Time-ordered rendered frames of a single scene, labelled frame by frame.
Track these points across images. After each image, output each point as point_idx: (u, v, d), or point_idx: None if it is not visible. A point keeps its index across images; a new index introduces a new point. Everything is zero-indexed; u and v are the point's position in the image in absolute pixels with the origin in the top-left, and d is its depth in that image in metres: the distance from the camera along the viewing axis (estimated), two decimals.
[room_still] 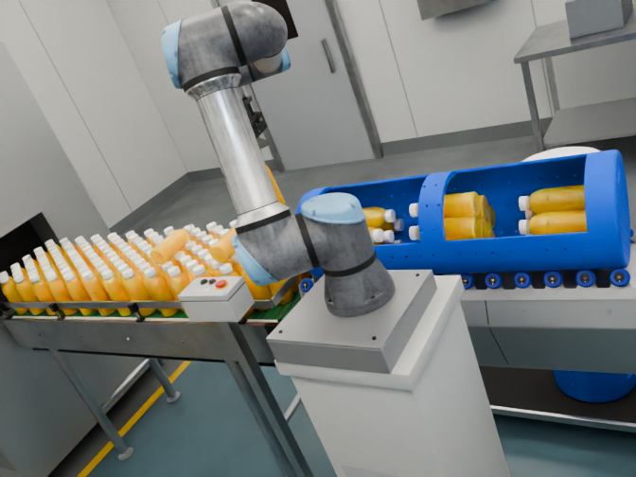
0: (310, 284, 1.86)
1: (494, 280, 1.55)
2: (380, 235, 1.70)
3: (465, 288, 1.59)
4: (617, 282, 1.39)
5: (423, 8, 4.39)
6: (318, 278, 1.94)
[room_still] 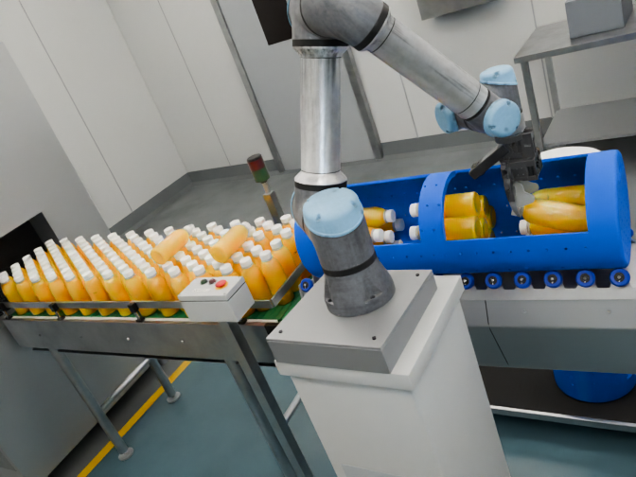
0: (310, 284, 1.86)
1: (494, 280, 1.55)
2: (380, 235, 1.70)
3: (465, 288, 1.59)
4: (617, 282, 1.39)
5: (423, 8, 4.39)
6: (318, 278, 1.94)
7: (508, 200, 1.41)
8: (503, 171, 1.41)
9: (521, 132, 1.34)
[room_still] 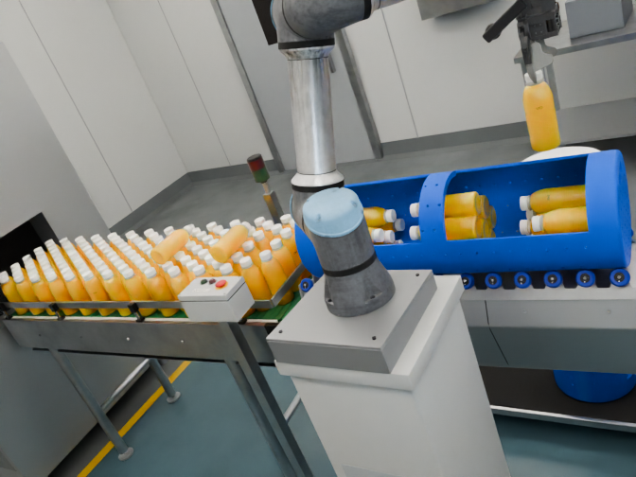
0: (310, 284, 1.86)
1: (494, 280, 1.55)
2: (381, 235, 1.70)
3: (465, 288, 1.59)
4: (617, 282, 1.39)
5: (423, 8, 4.39)
6: (318, 278, 1.94)
7: (525, 61, 1.32)
8: (520, 31, 1.32)
9: None
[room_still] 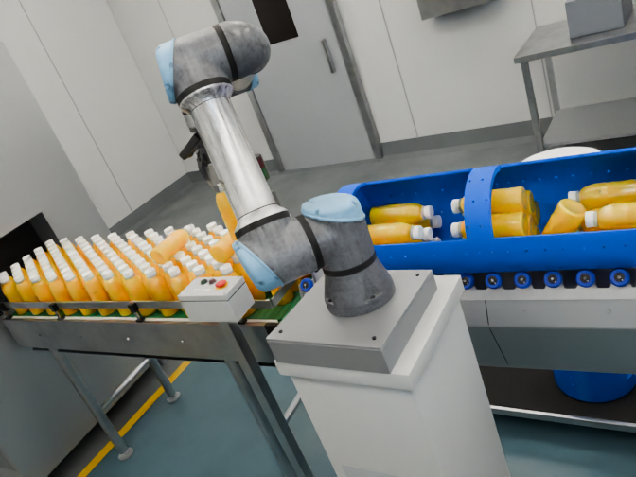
0: (310, 284, 1.86)
1: (494, 279, 1.55)
2: (420, 232, 1.63)
3: (469, 286, 1.58)
4: (622, 282, 1.38)
5: (423, 8, 4.39)
6: (318, 278, 1.94)
7: (204, 178, 1.75)
8: None
9: None
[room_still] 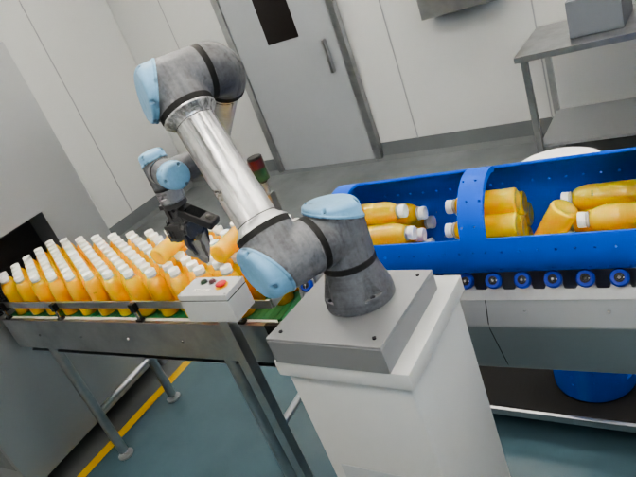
0: (310, 284, 1.86)
1: (492, 278, 1.55)
2: (415, 232, 1.64)
3: (471, 280, 1.58)
4: (625, 278, 1.38)
5: (423, 8, 4.39)
6: (318, 278, 1.94)
7: (209, 240, 1.74)
8: (197, 225, 1.69)
9: None
